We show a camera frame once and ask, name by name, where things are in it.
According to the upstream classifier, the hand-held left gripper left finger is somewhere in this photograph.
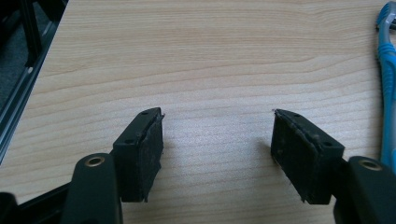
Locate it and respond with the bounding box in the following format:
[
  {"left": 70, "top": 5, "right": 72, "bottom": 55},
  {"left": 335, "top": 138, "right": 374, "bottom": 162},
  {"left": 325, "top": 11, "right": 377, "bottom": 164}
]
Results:
[{"left": 110, "top": 106, "right": 165, "bottom": 203}]

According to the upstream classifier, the blue and grey toothbrush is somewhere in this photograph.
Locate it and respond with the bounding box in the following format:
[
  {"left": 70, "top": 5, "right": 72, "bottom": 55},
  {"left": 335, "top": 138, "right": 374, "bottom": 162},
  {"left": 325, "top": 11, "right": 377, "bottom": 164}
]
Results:
[{"left": 375, "top": 0, "right": 396, "bottom": 174}]

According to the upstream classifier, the black metal frame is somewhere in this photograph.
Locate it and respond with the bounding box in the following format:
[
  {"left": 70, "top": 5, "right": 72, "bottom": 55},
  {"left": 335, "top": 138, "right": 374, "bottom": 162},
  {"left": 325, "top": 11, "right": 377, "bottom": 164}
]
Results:
[{"left": 0, "top": 0, "right": 70, "bottom": 165}]

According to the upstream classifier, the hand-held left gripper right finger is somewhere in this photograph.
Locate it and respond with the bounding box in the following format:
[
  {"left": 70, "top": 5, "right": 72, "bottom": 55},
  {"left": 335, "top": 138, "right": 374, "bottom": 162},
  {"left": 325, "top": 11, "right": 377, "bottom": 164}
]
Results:
[{"left": 270, "top": 108, "right": 346, "bottom": 205}]

